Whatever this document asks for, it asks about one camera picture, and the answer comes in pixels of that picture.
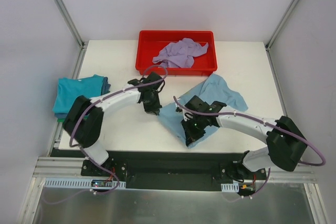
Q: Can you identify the left aluminium frame post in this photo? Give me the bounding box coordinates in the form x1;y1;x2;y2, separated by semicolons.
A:
54;0;85;49

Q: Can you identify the dark blue folded t-shirt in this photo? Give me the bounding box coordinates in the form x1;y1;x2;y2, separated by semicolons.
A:
54;77;112;120

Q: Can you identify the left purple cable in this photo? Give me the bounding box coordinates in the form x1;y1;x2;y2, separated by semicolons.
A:
68;64;169;167

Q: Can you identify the light blue t-shirt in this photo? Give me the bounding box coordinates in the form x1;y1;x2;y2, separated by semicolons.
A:
158;74;248;144

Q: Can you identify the right white cable duct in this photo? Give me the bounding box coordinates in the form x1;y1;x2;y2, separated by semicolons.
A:
220;183;239;193

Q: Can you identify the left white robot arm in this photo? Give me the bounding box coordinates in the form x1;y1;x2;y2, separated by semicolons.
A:
62;72;165;176

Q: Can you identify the white cable duct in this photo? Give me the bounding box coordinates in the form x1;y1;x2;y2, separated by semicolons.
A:
44;178;126;190
220;183;239;193

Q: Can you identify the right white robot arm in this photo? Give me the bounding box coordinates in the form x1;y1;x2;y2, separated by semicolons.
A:
176;95;307;179

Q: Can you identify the aluminium front rail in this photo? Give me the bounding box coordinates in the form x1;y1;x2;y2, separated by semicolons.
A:
33;157;317;184

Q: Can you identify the teal folded t-shirt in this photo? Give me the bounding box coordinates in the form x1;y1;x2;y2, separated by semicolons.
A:
52;75;106;113

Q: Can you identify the lavender t-shirt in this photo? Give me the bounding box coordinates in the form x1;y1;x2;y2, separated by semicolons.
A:
152;38;208;68

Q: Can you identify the right aluminium frame post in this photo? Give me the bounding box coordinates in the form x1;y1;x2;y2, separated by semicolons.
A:
265;0;301;51

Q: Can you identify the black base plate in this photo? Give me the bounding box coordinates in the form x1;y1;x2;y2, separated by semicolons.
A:
49;148;271;190

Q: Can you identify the left white cable duct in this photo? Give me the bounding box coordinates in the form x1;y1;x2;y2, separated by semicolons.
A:
44;178;126;190

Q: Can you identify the aluminium frame post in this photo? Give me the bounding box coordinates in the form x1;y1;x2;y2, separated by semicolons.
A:
54;0;85;49
265;0;301;51

